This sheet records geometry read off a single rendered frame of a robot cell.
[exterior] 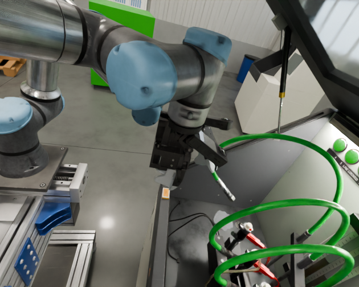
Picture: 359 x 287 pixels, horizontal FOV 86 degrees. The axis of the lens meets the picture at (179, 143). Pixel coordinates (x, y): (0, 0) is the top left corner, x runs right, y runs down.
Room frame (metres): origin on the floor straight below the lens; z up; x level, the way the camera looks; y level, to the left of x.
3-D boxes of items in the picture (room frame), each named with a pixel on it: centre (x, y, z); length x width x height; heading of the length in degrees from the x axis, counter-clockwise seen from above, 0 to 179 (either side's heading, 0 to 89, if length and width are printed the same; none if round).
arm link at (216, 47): (0.33, 0.00, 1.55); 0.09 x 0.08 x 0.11; 150
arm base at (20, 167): (0.43, 0.52, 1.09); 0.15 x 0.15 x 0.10
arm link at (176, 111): (0.34, 0.00, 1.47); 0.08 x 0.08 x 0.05
